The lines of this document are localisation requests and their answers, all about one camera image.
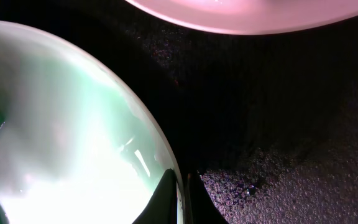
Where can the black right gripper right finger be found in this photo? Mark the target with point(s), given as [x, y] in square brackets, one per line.
[200, 204]

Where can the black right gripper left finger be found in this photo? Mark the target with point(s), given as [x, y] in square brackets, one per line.
[162, 206]

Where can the mint green plate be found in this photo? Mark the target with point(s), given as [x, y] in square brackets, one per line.
[76, 143]

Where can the round black tray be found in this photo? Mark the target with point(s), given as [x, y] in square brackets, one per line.
[268, 122]

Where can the pink plate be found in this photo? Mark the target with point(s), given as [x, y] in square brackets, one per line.
[249, 17]

